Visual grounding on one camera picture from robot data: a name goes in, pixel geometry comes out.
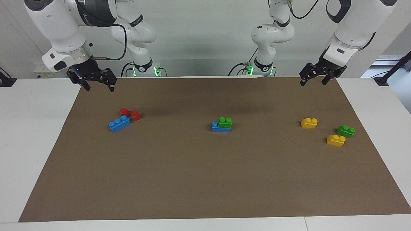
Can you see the black stand with pole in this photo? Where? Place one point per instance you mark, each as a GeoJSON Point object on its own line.
{"type": "Point", "coordinates": [390, 72]}

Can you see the brown table mat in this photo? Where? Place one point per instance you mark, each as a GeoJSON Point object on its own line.
{"type": "Point", "coordinates": [205, 179]}

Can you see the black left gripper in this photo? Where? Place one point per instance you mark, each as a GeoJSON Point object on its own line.
{"type": "Point", "coordinates": [324, 67]}

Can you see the blue three-stud toy block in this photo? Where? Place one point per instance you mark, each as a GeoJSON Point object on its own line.
{"type": "Point", "coordinates": [118, 124]}
{"type": "Point", "coordinates": [220, 128]}

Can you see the black table clamp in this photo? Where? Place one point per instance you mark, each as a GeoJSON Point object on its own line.
{"type": "Point", "coordinates": [6, 80]}

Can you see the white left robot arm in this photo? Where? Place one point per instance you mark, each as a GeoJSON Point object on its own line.
{"type": "Point", "coordinates": [356, 22]}

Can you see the white box with yellow labels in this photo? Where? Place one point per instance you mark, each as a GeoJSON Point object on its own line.
{"type": "Point", "coordinates": [38, 74]}

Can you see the yellow two-stud toy block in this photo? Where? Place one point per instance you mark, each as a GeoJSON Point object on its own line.
{"type": "Point", "coordinates": [309, 123]}
{"type": "Point", "coordinates": [335, 141]}

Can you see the red toy block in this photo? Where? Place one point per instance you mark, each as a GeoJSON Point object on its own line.
{"type": "Point", "coordinates": [124, 112]}
{"type": "Point", "coordinates": [136, 115]}

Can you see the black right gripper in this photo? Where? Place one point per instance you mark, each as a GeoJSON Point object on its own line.
{"type": "Point", "coordinates": [88, 72]}

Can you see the green two-stud toy block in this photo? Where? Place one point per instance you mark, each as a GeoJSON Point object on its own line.
{"type": "Point", "coordinates": [345, 131]}
{"type": "Point", "coordinates": [225, 123]}

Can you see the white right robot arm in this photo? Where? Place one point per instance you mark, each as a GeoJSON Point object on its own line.
{"type": "Point", "coordinates": [54, 25]}

